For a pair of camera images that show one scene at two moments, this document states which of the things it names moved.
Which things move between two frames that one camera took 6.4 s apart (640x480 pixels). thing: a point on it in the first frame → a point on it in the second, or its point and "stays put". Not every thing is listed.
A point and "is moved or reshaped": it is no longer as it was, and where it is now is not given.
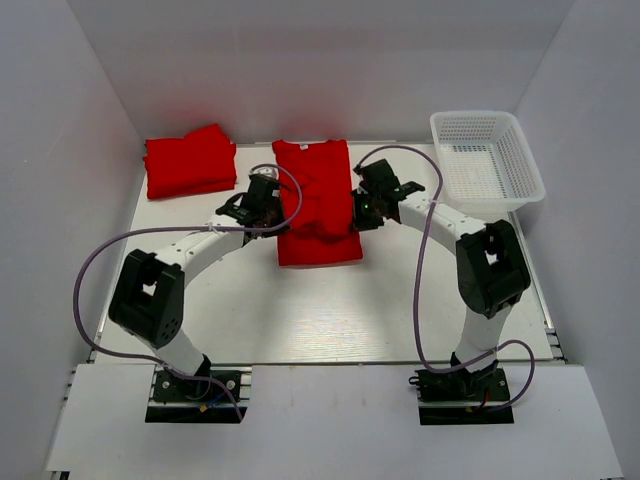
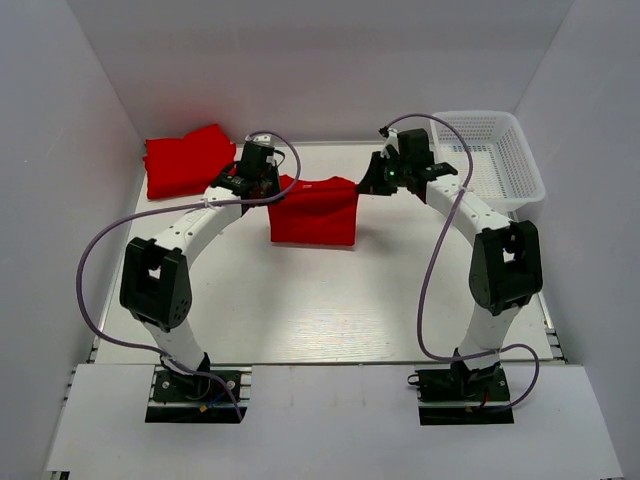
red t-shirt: [322, 232] is moved or reshaped
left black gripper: [279, 207] → [273, 173]
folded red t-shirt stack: [203, 161] stays put
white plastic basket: [485, 163] stays put
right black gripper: [359, 221] → [373, 183]
